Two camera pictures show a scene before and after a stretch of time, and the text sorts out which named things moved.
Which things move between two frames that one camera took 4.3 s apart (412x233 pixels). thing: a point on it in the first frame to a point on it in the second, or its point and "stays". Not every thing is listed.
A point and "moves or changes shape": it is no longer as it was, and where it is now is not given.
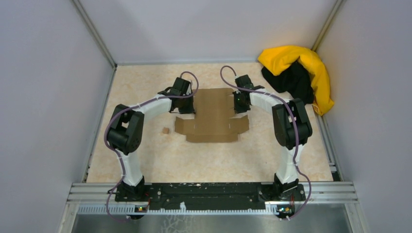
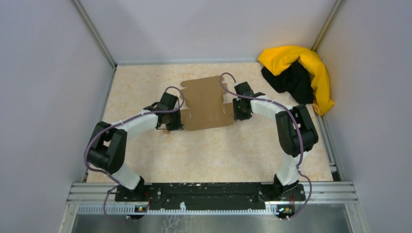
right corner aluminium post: (326, 25) stays
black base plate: (210, 196) stays
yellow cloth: (277, 59) stays
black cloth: (297, 81) stays
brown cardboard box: (214, 120) moves or changes shape
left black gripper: (190, 109) to (178, 126)
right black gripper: (237, 109) to (237, 115)
